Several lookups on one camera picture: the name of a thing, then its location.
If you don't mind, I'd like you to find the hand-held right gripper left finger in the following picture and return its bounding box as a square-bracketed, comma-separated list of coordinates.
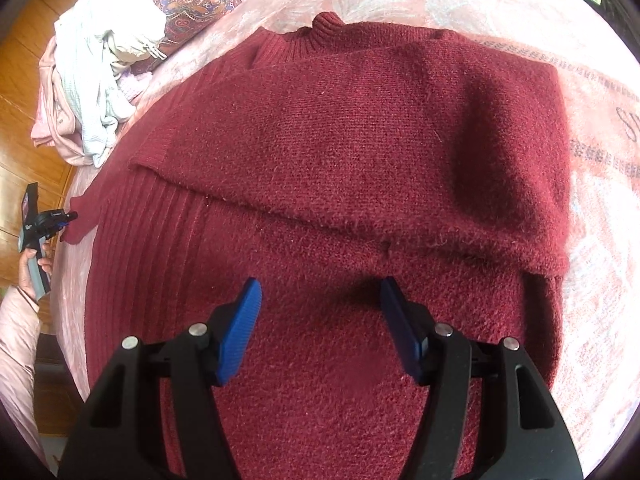
[57, 277, 263, 480]

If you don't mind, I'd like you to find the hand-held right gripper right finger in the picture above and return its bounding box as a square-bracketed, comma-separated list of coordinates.
[378, 277, 586, 480]

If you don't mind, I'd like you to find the dark red knit sweater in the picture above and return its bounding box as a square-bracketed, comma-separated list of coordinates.
[60, 11, 574, 480]

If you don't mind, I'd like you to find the person's left forearm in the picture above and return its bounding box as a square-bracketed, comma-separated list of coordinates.
[0, 284, 44, 463]

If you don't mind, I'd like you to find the person's left hand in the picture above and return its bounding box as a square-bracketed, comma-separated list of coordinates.
[19, 241, 54, 302]

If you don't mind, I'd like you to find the pink folded garment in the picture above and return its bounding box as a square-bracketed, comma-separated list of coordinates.
[31, 37, 101, 168]

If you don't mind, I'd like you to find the white crumpled garment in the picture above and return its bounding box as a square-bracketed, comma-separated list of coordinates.
[54, 0, 168, 169]

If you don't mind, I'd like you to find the light pink knit garment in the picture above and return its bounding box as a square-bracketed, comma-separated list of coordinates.
[119, 71, 153, 103]

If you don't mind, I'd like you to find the pink floral blanket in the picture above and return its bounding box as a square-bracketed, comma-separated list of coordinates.
[47, 0, 640, 480]

